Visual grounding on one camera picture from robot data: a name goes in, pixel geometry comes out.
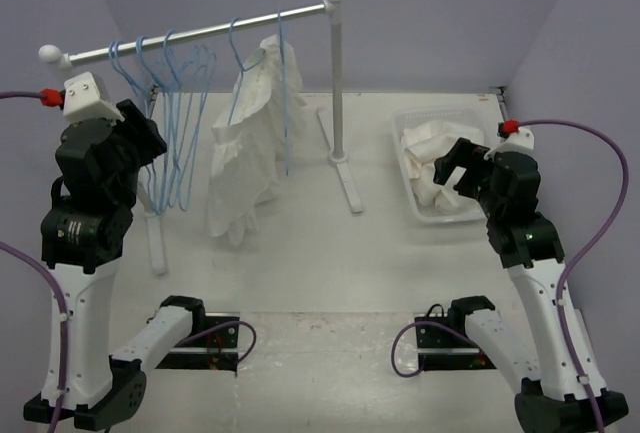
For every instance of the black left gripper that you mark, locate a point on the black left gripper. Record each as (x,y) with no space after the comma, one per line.
(145,130)

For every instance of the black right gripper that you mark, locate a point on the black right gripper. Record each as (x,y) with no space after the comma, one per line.
(465,153)

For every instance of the light blue hangers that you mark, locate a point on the light blue hangers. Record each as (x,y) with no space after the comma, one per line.
(173,92)

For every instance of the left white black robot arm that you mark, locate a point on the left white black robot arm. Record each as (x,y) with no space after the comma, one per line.
(83,235)

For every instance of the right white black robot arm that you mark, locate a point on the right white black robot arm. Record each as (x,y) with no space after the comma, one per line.
(557,386)

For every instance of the white hanging skirt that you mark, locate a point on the white hanging skirt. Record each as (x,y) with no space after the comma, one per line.
(246,158)

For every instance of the light blue skirt hanger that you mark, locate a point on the light blue skirt hanger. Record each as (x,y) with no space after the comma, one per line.
(248,94)

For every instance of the white perforated plastic basket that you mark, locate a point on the white perforated plastic basket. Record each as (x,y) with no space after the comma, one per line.
(422,135)

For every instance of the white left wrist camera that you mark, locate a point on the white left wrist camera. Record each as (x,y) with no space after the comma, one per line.
(86,98)

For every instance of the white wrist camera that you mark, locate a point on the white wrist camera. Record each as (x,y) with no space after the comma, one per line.
(86,98)
(514,137)

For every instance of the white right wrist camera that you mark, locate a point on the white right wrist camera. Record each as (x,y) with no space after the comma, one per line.
(514,137)

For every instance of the silver clothes rack rail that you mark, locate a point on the silver clothes rack rail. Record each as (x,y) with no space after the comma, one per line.
(151,43)

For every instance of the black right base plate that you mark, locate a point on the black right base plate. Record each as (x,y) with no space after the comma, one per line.
(439,350)

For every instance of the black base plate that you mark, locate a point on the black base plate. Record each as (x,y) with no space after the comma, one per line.
(439,350)
(216,352)

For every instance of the white right rack post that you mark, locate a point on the white right rack post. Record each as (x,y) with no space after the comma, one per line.
(332,122)

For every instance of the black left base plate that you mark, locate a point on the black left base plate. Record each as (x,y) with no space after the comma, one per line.
(216,352)

